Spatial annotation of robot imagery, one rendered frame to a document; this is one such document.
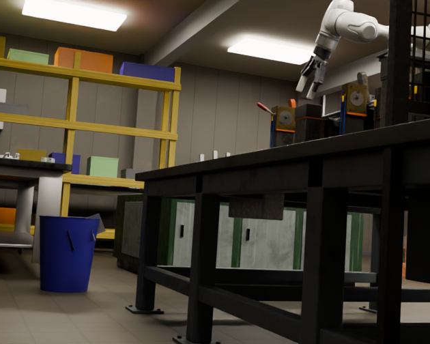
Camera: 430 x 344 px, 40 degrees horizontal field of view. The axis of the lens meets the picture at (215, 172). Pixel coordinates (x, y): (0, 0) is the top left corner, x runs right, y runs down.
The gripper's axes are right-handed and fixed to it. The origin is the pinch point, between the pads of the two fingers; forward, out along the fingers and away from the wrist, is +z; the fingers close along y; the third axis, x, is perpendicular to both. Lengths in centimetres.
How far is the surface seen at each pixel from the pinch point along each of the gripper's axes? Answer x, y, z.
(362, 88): -9.8, -26.1, -11.8
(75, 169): 35, 437, 222
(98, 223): 47, 105, 131
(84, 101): 28, 673, 198
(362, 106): -11.5, -29.0, -5.7
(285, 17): -154, 478, -27
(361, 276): -99, 41, 94
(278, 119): -6.2, 30.0, 19.9
